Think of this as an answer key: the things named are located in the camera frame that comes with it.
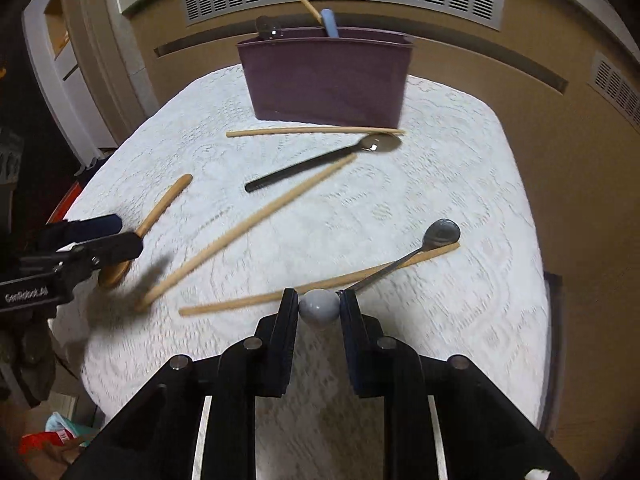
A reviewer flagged wooden rice spoon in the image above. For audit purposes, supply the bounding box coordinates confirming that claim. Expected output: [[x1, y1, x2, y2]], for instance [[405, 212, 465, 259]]
[[98, 174, 193, 289]]

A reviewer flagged wooden chopstick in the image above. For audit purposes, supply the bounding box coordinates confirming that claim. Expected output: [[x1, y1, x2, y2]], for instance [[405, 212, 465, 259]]
[[178, 243, 460, 318], [299, 0, 323, 25], [134, 155, 356, 312], [226, 126, 406, 138]]

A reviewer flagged white plastic spoon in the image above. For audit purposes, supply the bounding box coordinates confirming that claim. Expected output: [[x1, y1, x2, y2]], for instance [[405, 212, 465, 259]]
[[298, 289, 340, 328]]

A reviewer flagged small black metal spoon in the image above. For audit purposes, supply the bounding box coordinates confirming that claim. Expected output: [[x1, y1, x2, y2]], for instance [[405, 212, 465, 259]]
[[348, 219, 461, 292]]

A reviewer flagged black handled steel spoon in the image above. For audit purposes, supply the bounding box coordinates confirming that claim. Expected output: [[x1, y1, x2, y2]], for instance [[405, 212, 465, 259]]
[[255, 15, 282, 40], [244, 133, 401, 193]]

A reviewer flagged blue grey plastic spoon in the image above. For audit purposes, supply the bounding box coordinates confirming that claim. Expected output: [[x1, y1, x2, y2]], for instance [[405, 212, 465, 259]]
[[320, 8, 340, 38]]

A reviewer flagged left hand in knit glove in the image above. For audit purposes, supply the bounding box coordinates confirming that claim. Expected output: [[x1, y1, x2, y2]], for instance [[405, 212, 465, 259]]
[[1, 311, 56, 408]]

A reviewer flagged white lace tablecloth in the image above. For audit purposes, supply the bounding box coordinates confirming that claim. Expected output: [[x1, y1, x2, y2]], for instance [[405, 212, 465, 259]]
[[51, 66, 549, 422]]

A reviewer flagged purple utensil holder box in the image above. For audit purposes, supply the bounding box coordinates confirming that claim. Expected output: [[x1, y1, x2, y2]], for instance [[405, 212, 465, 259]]
[[238, 27, 413, 128]]

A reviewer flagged small grey vent grille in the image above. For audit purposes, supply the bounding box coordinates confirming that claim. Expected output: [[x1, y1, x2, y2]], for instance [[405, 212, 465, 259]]
[[588, 51, 640, 130]]

